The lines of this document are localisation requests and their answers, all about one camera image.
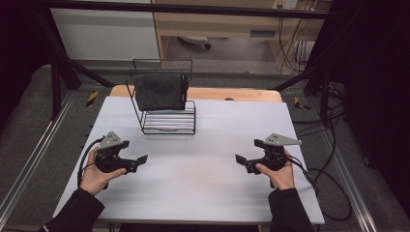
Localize white cabinet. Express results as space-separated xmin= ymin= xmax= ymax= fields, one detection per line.
xmin=49 ymin=0 xmax=161 ymax=62

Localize black frame crossbar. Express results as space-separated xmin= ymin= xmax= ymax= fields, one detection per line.
xmin=32 ymin=0 xmax=337 ymax=20

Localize person's left hand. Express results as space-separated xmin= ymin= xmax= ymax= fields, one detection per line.
xmin=78 ymin=146 xmax=129 ymax=197

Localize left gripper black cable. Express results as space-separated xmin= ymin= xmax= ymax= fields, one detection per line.
xmin=75 ymin=136 xmax=106 ymax=189

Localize black frame strut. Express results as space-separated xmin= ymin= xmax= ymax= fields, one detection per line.
xmin=271 ymin=62 xmax=334 ymax=128
xmin=32 ymin=6 xmax=116 ymax=121

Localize white table board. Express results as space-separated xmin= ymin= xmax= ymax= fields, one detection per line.
xmin=52 ymin=96 xmax=326 ymax=225

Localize aluminium floor rail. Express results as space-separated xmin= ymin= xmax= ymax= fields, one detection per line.
xmin=0 ymin=91 xmax=77 ymax=223
xmin=317 ymin=128 xmax=379 ymax=232

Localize person's right hand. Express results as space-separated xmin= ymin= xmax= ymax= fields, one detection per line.
xmin=255 ymin=149 xmax=296 ymax=191

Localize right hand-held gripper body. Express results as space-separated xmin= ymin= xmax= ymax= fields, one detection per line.
xmin=257 ymin=131 xmax=304 ymax=173

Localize dark grey towel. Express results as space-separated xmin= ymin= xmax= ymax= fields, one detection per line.
xmin=132 ymin=72 xmax=190 ymax=112

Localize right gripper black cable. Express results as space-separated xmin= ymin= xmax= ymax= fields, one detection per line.
xmin=284 ymin=154 xmax=353 ymax=223

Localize white power strip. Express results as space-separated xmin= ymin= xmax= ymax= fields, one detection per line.
xmin=272 ymin=0 xmax=300 ymax=11

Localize light wooden desk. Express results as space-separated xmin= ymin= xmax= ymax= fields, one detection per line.
xmin=151 ymin=0 xmax=334 ymax=71

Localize black wire rack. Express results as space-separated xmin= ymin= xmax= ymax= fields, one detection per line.
xmin=124 ymin=58 xmax=197 ymax=136

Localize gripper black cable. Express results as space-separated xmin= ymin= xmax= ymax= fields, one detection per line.
xmin=75 ymin=136 xmax=106 ymax=189
xmin=284 ymin=154 xmax=353 ymax=223

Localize black floor cables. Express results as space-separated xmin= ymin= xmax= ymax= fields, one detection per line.
xmin=291 ymin=80 xmax=348 ymax=182

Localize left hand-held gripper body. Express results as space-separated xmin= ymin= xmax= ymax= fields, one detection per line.
xmin=94 ymin=130 xmax=137 ymax=175

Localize white chair base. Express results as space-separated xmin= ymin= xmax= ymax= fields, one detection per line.
xmin=178 ymin=35 xmax=213 ymax=50

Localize yellow black tape marker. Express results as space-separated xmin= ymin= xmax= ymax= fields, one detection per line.
xmin=85 ymin=90 xmax=100 ymax=108
xmin=293 ymin=96 xmax=311 ymax=112

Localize wooden table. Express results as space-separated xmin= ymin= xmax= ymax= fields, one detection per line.
xmin=109 ymin=84 xmax=283 ymax=103

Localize hanging black cables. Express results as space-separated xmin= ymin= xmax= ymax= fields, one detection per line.
xmin=277 ymin=16 xmax=316 ymax=73

